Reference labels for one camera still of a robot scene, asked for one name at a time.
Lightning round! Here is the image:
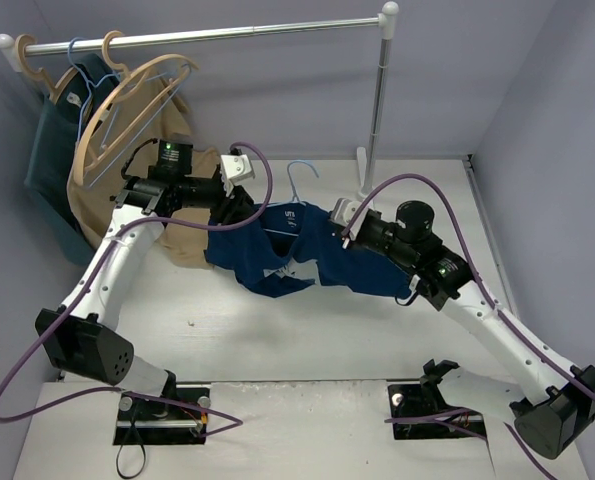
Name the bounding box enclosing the blue Mickey Mouse t-shirt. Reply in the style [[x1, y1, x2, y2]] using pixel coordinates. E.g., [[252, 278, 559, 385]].
[[205, 203, 411, 299]]

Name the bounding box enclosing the wooden hanger far left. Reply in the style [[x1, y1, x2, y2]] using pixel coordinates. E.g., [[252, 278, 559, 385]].
[[14, 33, 96, 121]]

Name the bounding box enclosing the dark teal hanging shirt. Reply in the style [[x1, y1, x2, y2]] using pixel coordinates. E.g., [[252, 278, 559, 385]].
[[24, 77, 95, 266]]

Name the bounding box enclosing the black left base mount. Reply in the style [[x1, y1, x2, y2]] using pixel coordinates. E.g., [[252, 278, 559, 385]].
[[113, 394, 208, 446]]

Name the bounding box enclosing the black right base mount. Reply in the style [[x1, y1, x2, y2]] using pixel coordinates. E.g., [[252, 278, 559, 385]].
[[385, 360, 487, 441]]

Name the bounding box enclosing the light blue wire hanger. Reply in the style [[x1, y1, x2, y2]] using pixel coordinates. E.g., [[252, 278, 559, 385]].
[[266, 159, 320, 211], [82, 62, 190, 190], [66, 37, 120, 141]]

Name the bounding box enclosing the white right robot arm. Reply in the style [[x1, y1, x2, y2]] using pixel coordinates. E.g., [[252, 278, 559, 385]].
[[330, 198, 595, 460]]

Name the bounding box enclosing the silver clothes rack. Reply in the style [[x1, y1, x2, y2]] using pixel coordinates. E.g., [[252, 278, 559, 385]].
[[0, 1, 399, 199]]

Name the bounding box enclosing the wooden hanger with beige shirt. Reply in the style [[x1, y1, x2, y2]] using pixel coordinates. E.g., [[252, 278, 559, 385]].
[[72, 30, 199, 187]]

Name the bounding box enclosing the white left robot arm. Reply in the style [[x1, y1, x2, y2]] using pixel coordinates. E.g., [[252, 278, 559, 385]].
[[35, 140, 254, 420]]

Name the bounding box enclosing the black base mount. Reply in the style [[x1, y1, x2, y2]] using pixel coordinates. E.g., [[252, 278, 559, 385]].
[[385, 360, 487, 441], [113, 394, 208, 446]]

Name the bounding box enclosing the beige hanging shirt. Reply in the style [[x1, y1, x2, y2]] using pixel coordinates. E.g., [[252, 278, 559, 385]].
[[66, 79, 221, 271]]

